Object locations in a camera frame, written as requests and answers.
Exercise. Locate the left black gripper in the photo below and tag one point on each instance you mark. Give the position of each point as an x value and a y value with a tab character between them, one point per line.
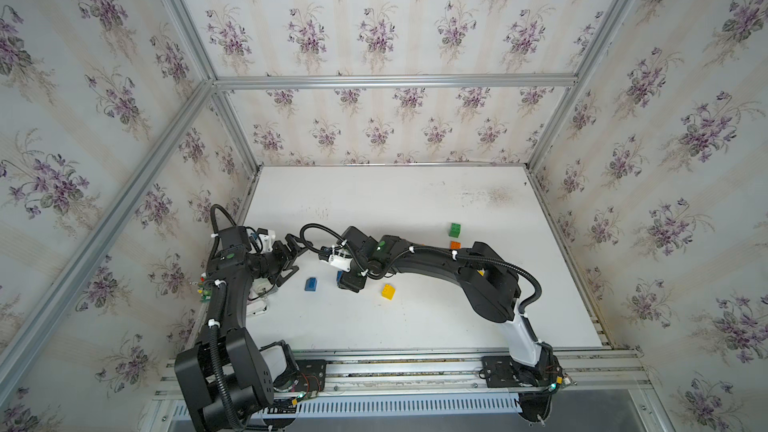
280	261

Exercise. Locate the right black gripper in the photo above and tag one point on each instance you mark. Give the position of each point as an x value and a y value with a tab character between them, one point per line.
349	283

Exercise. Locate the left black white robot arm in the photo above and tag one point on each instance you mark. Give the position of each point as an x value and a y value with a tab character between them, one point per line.
224	378

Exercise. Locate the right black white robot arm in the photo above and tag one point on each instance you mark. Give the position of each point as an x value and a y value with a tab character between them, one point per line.
498	291

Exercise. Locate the blue sloped lego brick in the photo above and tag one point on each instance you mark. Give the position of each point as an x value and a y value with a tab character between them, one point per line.
311	284

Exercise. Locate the yellow sloped lego brick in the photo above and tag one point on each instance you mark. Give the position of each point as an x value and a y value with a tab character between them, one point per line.
388	291

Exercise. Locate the green lego brick right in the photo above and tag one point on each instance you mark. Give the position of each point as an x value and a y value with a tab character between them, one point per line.
455	230

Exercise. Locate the white small device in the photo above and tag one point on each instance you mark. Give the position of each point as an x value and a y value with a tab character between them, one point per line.
258	297

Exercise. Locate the pink pen cup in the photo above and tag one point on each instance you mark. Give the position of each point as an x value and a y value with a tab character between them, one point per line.
204	291

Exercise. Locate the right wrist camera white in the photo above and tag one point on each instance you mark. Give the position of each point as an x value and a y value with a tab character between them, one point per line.
339	258

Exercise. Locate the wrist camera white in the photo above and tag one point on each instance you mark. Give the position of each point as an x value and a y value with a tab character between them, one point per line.
264	239
339	258

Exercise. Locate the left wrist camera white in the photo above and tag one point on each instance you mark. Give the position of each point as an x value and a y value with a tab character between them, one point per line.
264	239

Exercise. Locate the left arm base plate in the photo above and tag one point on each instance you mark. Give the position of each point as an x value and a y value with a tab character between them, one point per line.
300	375

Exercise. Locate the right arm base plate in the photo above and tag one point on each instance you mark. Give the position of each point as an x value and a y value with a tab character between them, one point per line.
505	372

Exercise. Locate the aluminium front rail frame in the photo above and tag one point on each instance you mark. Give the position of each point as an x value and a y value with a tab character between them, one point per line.
441	383

